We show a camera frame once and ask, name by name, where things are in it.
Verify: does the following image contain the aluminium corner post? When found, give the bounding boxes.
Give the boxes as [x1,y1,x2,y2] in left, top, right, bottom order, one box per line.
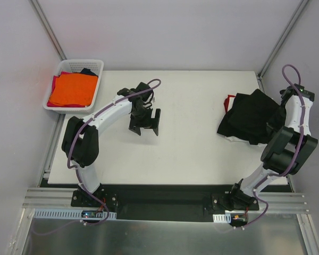
[29,0,67,61]
[257,0,311,80]

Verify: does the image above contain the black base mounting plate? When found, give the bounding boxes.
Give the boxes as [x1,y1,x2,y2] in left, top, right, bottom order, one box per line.
[71,184,259,222]

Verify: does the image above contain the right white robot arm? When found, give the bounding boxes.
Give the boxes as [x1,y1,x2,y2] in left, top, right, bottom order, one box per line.
[224,84,318,210]

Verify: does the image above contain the white cable duct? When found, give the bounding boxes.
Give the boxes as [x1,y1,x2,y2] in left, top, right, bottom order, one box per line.
[34,209,117,220]
[213,212,231,224]

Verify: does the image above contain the right aluminium corner post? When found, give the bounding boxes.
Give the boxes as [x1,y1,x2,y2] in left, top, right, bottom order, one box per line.
[257,0,311,80]

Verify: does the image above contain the navy t shirt in basket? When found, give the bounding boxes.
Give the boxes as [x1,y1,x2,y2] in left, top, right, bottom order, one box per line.
[80,68,98,77]

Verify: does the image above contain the black t shirt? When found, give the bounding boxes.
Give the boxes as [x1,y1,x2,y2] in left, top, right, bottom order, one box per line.
[247,137,269,146]
[217,89,281,142]

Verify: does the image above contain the orange t shirt in basket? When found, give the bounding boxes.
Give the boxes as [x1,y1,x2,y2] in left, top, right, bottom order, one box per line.
[63,73,98,107]

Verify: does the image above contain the left aluminium corner post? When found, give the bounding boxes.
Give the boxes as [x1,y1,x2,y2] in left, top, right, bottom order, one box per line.
[29,0,67,61]

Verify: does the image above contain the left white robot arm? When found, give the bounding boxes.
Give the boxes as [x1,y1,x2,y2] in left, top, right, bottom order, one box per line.
[61,79,162,207]

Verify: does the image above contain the right white cable duct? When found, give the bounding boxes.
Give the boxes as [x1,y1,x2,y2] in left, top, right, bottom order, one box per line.
[213,212,231,224]

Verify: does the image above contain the left white cable duct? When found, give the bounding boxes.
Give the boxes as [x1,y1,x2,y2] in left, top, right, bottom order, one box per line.
[34,209,117,220]

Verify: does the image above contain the white plastic laundry basket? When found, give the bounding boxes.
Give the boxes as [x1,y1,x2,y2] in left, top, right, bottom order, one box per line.
[43,59,104,114]

